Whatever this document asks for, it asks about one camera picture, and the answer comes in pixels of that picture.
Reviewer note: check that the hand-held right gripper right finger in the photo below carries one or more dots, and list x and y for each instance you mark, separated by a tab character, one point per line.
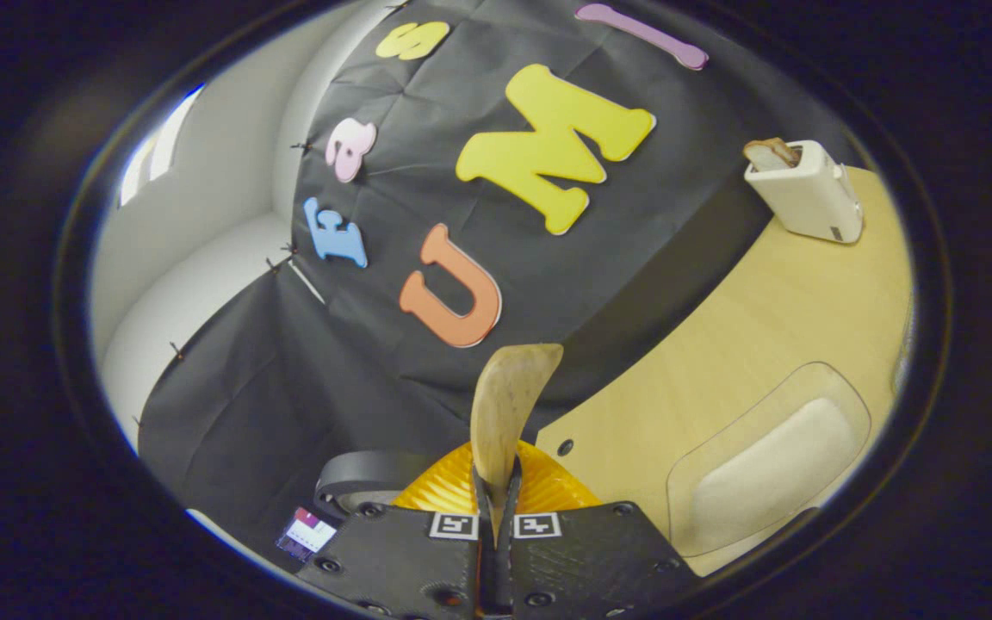
591	560

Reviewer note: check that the wooden spoon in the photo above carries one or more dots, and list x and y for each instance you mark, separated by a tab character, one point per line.
505	405

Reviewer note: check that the black silver rice cooker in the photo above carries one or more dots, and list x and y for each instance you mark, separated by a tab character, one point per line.
358	469

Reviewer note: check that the computer monitor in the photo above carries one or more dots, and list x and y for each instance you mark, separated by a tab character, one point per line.
306	534

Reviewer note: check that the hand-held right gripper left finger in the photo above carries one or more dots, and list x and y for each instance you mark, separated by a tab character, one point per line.
401	560

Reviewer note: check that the white toaster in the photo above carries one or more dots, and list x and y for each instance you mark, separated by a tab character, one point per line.
810	198

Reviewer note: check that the black backdrop cloth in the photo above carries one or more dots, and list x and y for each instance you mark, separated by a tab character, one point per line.
332	370

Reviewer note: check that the brown bread slice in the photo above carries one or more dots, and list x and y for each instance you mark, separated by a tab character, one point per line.
770	155

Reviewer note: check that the clear plastic box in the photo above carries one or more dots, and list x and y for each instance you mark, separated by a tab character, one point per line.
720	517

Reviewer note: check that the white rice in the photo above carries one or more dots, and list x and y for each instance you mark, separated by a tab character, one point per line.
771	469

